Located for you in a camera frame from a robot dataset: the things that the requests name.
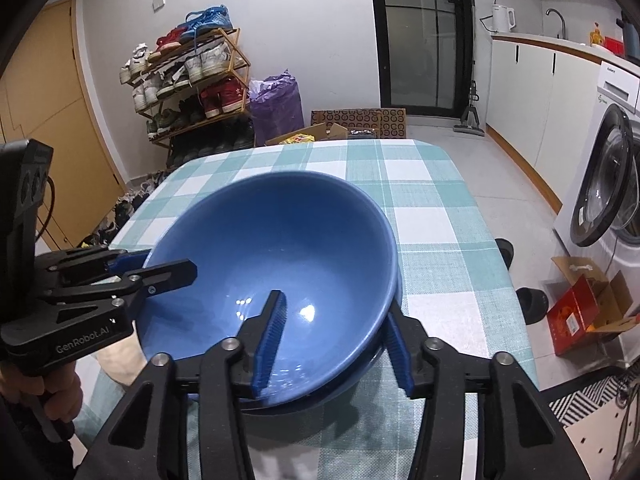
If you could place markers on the person's left hand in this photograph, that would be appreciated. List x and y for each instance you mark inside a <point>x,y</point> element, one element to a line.
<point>65,395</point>

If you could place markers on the black-framed glass door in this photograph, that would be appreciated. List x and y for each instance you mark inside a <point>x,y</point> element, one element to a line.
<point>425,35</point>

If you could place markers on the dark blue bowl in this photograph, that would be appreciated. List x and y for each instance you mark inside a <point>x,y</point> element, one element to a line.
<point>350,374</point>

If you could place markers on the light blue bowl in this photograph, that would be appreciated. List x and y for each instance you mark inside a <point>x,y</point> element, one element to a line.
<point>280,240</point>

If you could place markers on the cardboard box with yellow packets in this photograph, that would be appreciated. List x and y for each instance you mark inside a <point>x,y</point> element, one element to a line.
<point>300,137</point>

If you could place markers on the chrome faucet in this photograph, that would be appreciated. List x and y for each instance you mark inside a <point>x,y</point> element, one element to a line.
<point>561,22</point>

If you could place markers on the wooden shoe rack with shoes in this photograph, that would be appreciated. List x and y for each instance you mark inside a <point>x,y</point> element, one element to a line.
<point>210,60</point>

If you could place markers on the scattered pile of shoes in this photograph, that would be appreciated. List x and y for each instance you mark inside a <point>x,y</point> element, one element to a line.
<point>125,210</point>

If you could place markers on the white electric kettle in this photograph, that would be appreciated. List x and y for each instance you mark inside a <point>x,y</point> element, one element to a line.
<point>501,19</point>

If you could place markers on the white washing machine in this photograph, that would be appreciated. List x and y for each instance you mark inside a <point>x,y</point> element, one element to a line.
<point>605,185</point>

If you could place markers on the black and white striped rug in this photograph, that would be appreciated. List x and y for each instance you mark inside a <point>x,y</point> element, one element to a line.
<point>585,397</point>

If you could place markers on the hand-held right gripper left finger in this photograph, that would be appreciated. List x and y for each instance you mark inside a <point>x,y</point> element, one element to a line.
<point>267,345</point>

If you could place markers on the red cardboard box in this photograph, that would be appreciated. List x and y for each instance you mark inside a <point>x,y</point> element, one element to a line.
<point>617,300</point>

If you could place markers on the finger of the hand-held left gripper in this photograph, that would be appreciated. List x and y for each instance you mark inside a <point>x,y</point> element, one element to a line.
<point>127,259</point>
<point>165,276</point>

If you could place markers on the purple plastic bag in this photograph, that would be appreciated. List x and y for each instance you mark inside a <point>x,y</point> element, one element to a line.
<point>277,110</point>

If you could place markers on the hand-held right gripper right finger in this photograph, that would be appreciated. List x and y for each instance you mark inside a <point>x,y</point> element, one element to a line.
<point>400,355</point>

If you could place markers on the white kitchen cabinet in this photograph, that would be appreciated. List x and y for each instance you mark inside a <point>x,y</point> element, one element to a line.
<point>535,95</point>

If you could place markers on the yellow wooden door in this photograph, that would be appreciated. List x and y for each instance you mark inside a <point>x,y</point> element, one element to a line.
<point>50,110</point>

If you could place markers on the white light switch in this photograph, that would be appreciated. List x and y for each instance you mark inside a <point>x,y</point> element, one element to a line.
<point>158,2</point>

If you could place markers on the red container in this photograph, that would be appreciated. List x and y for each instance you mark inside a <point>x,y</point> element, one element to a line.
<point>614,45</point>

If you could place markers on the black slipper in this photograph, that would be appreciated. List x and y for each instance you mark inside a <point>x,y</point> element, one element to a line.
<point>505,254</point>
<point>532,305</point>

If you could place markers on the grey stick vacuum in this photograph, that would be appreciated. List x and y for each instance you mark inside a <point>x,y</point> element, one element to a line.
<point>470,122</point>

